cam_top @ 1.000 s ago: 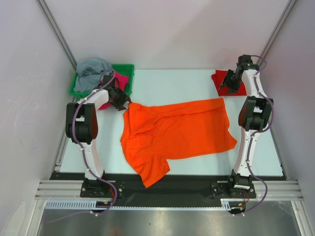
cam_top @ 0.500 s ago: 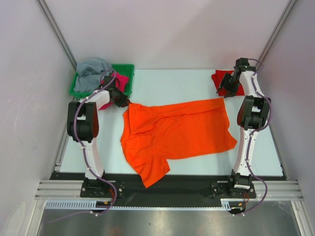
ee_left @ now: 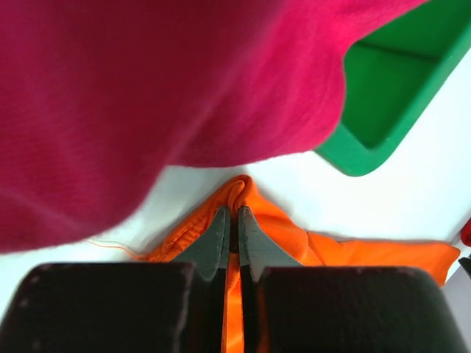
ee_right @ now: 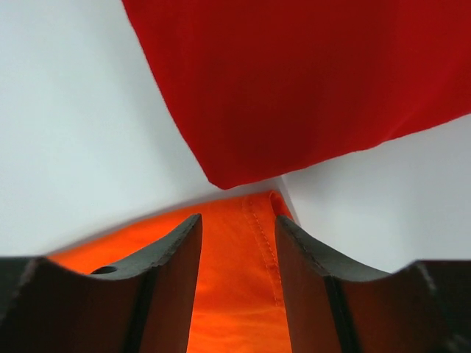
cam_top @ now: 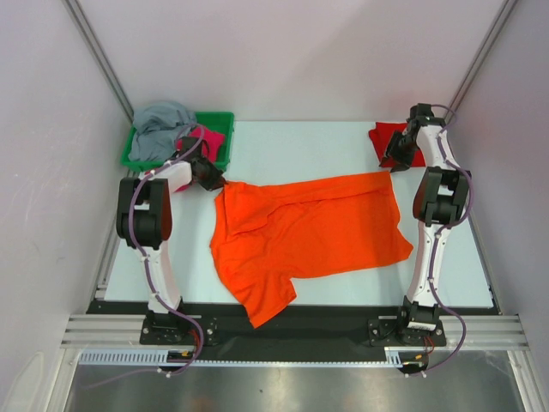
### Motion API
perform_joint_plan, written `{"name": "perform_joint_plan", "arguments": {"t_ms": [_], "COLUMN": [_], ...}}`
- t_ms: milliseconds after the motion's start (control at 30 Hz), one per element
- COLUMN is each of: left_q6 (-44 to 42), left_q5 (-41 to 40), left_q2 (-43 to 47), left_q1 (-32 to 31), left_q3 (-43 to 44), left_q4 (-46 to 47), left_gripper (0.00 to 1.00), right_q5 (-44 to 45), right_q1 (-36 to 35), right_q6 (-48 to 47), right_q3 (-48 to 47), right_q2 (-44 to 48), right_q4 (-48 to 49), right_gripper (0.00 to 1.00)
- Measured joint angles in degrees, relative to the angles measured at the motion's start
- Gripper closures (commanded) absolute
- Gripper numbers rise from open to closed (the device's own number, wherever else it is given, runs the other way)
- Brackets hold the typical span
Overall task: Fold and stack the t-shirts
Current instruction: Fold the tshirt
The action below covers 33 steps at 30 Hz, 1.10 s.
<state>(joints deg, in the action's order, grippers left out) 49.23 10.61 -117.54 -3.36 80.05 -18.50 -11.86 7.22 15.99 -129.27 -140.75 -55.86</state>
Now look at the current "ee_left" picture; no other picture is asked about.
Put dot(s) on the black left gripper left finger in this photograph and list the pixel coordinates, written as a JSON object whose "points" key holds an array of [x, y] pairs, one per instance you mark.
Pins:
{"points": [[176, 306]]}

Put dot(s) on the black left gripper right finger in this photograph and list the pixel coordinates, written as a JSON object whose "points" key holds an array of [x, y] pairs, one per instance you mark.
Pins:
{"points": [[289, 307]]}

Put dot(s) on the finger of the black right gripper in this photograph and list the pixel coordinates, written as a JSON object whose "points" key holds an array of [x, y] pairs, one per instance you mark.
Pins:
{"points": [[465, 263]]}

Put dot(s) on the orange t-shirt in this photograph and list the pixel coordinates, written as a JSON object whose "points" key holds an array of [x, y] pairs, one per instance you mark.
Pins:
{"points": [[239, 276]]}

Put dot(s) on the folded red t-shirt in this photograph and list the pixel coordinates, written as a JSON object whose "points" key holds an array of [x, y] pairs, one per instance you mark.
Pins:
{"points": [[465, 234]]}

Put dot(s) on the green plastic bin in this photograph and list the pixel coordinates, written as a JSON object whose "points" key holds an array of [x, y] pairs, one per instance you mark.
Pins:
{"points": [[392, 75]]}

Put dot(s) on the magenta t-shirt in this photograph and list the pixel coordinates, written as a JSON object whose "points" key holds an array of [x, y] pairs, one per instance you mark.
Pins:
{"points": [[98, 97]]}

